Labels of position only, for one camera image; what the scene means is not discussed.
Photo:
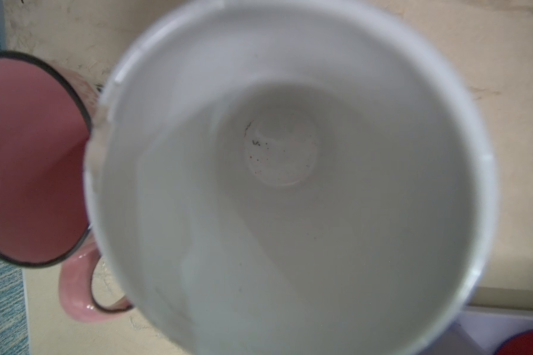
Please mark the blue flowered mug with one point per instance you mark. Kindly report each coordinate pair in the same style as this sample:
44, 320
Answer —
291, 177

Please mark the red mug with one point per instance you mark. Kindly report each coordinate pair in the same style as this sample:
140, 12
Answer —
521, 344

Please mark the lavender plastic tray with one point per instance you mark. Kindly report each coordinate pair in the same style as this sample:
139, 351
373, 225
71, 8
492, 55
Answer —
479, 330

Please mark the pink patterned mug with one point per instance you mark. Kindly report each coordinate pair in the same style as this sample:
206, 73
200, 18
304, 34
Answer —
45, 123

